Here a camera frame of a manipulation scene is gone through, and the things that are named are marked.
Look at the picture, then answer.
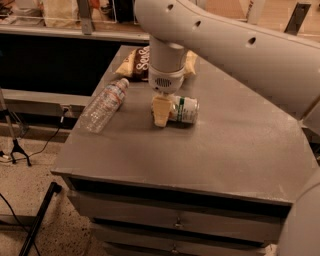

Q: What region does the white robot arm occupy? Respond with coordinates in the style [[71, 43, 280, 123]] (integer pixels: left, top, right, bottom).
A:
[[134, 0, 320, 134]]

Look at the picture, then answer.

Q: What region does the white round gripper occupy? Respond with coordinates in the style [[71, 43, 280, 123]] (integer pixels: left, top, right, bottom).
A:
[[148, 66, 184, 128]]

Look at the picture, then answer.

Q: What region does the brown chip bag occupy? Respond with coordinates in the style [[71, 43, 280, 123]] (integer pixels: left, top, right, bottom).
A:
[[116, 46, 198, 81]]

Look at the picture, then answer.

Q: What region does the black floor cable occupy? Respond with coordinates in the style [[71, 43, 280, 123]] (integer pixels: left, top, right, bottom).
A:
[[0, 107, 70, 164]]

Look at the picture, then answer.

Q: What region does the top grey drawer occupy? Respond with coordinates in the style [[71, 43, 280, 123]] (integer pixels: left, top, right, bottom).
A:
[[67, 190, 282, 243]]

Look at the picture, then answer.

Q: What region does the grey drawer cabinet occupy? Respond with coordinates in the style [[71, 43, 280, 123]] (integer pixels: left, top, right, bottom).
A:
[[53, 60, 318, 249]]

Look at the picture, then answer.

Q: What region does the white green 7up can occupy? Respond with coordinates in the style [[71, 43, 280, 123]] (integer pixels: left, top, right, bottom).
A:
[[169, 95, 199, 124]]

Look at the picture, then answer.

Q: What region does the grey wall ledge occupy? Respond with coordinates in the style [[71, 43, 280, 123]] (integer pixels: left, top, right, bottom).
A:
[[2, 89, 90, 118]]

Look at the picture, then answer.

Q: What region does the black metal bar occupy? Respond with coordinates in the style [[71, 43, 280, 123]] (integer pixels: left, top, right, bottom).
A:
[[19, 182, 62, 256]]

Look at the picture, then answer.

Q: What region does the clear plastic water bottle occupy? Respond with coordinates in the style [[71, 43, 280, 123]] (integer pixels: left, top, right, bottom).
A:
[[80, 78, 129, 133]]

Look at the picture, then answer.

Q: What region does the black tripod stand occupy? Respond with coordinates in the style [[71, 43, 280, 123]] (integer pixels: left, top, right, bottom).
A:
[[0, 87, 31, 166]]

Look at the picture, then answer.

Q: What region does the grey drawer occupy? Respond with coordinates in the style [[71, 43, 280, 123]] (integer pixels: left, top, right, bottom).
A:
[[91, 224, 274, 256], [67, 190, 282, 243]]

